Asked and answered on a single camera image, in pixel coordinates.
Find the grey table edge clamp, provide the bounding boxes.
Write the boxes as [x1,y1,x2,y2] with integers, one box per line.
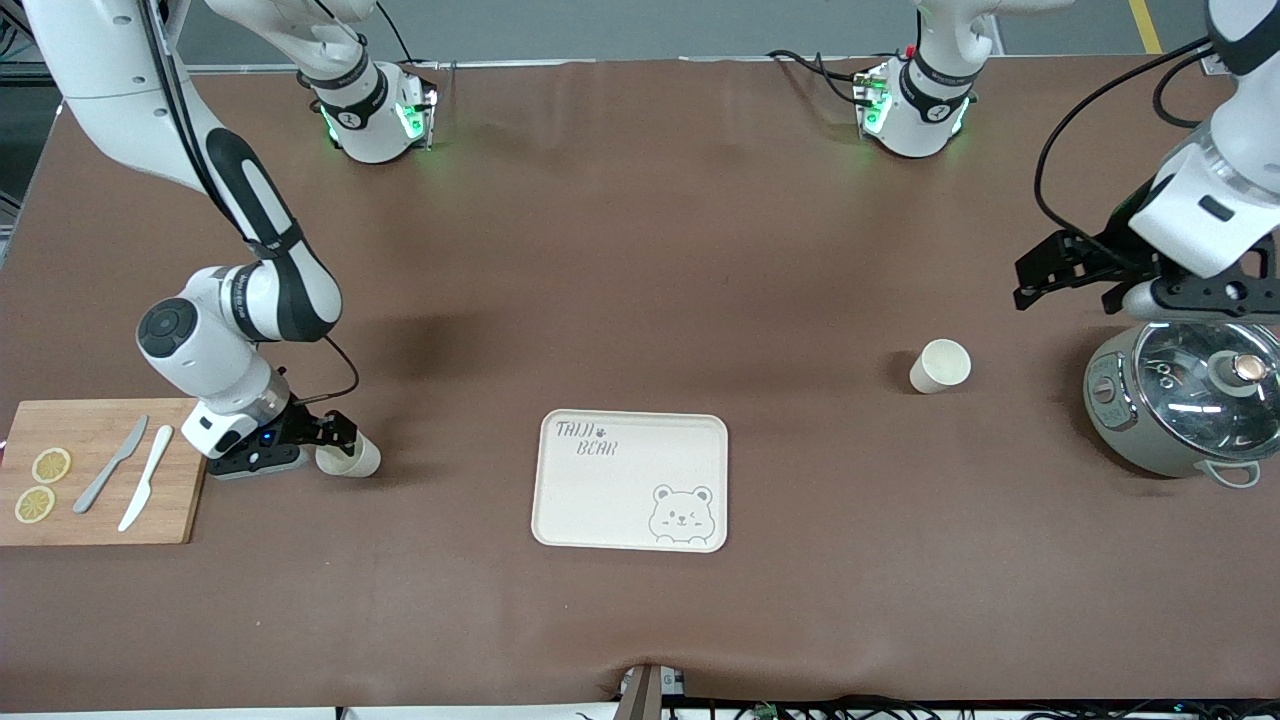
[619,662,690,720]

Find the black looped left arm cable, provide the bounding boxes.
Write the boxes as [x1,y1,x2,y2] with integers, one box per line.
[1151,48,1233,131]

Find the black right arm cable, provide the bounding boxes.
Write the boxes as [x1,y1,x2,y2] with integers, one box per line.
[140,0,362,407]

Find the white plastic knife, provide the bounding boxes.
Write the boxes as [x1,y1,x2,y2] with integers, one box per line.
[117,424,176,534]

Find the grey plastic knife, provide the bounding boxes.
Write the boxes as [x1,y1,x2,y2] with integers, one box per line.
[72,414,150,516]

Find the black left base cables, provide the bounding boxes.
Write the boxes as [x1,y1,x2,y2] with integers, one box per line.
[765,47,883,107]

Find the cream bear print tray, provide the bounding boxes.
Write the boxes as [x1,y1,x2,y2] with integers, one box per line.
[530,409,730,554]

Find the grey-green electric pot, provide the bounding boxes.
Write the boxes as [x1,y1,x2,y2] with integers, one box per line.
[1082,316,1280,491]

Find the wooden cutting board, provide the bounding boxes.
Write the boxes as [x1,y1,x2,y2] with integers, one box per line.
[0,398,211,547]

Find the glass pot lid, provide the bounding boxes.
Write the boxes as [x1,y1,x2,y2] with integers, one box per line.
[1132,318,1280,464]

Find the black right base cable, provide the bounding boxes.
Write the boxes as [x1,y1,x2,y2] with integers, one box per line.
[374,0,417,67]

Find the white IKEA cup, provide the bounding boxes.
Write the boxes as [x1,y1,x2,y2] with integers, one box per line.
[314,431,383,480]
[908,338,973,396]

